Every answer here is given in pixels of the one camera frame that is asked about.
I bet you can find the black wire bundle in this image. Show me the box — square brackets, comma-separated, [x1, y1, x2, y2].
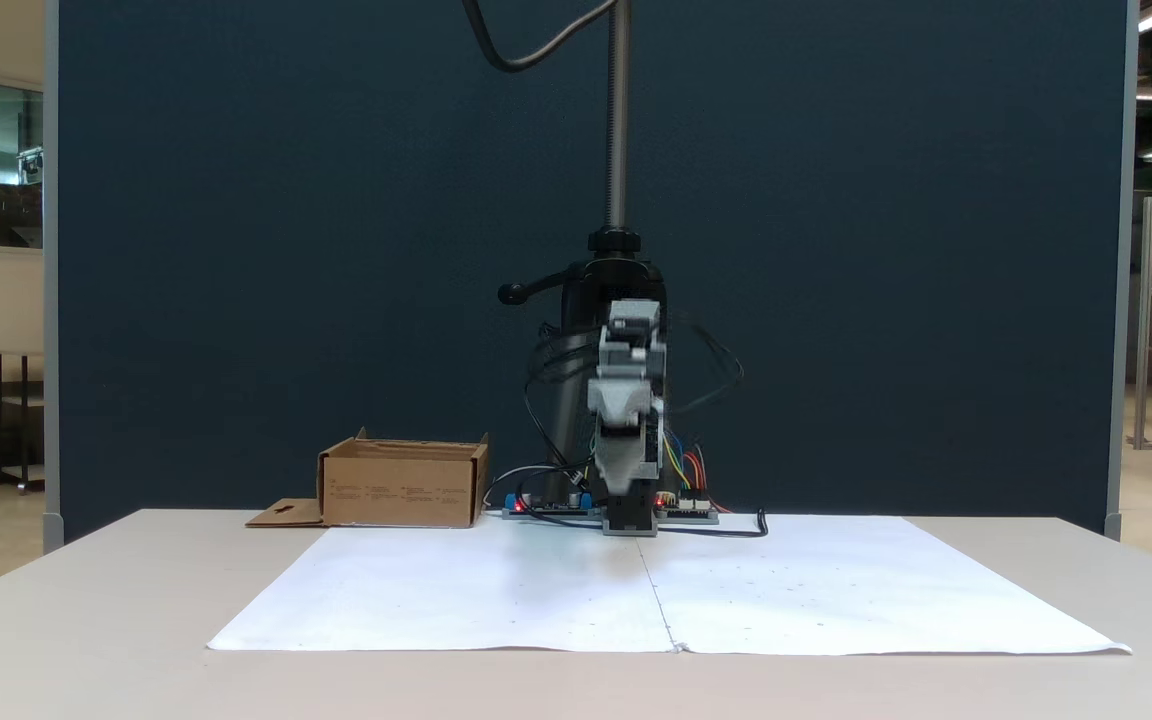
[520, 322, 605, 483]

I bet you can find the white paper sheet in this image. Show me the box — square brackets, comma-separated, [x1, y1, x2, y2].
[206, 515, 1134, 658]

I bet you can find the dark blue partition panel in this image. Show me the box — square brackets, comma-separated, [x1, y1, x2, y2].
[43, 0, 1139, 553]

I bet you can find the black cable on table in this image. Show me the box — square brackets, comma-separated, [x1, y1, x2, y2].
[660, 508, 770, 540]

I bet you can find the brown cardboard box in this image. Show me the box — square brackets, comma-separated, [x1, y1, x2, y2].
[246, 428, 491, 530]

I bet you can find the wall window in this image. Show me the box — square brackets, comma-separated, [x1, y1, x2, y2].
[0, 69, 45, 260]

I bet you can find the circuit board with blue parts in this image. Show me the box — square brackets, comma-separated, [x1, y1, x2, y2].
[502, 489, 604, 522]

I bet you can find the black camera stand with pole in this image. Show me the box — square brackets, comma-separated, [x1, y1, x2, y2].
[497, 0, 669, 501]

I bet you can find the black shelf cart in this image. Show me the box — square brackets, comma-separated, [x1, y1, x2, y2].
[0, 349, 45, 495]

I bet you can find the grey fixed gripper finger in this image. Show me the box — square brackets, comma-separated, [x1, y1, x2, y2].
[596, 427, 651, 497]

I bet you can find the grey hanging cable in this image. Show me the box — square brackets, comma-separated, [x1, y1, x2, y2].
[462, 0, 621, 74]

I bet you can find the circuit board with coloured wires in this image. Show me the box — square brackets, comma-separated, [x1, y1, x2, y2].
[656, 494, 721, 526]

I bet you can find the thin black wire loop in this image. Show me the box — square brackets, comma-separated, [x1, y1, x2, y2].
[664, 313, 746, 418]

